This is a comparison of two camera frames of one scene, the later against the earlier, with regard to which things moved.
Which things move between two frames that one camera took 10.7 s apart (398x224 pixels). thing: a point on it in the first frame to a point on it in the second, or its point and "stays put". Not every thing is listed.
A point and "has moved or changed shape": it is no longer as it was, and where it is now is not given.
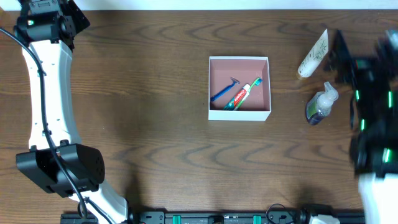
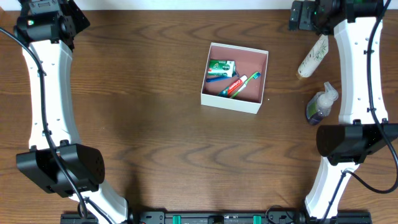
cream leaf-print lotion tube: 317,53 stays put
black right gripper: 347,70 to 300,16
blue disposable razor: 225,89 to 218,78
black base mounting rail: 219,217 stays put
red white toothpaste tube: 237,98 to 229,90
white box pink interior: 239,88 has moved or changed shape
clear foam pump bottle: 319,104 stays put
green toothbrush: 257,81 to 255,75
